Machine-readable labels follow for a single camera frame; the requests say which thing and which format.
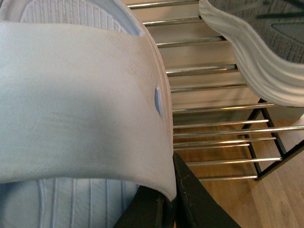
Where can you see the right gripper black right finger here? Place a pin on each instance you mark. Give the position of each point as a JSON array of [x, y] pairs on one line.
[[195, 206]]

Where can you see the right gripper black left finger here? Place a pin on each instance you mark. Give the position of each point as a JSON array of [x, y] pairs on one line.
[[148, 209]]

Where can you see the black metal shoe rack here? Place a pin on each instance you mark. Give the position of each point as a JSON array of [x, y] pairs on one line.
[[222, 130]]

